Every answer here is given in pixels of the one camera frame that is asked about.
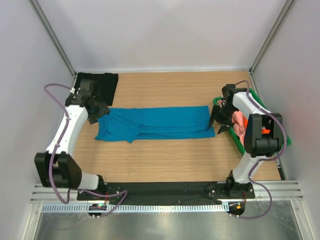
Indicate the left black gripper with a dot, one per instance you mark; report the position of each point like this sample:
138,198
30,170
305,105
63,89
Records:
103,110

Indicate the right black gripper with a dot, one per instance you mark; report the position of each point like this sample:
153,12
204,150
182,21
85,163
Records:
227,123

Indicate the blue t shirt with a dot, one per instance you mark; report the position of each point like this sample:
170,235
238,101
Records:
160,123

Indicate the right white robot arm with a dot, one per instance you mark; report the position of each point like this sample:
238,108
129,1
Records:
248,165

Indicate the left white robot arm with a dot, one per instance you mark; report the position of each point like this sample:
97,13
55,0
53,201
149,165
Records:
56,166

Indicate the pink t shirt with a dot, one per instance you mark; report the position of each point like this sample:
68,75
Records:
238,122

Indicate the folded black t shirt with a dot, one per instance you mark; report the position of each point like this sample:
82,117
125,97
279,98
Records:
107,82

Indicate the orange t shirt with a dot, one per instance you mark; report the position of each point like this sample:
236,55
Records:
245,124

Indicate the green plastic bin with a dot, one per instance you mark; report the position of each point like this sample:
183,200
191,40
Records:
237,140

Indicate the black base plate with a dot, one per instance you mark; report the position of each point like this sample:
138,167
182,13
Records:
178,193

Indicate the aluminium frame rail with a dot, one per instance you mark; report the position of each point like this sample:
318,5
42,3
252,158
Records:
279,189

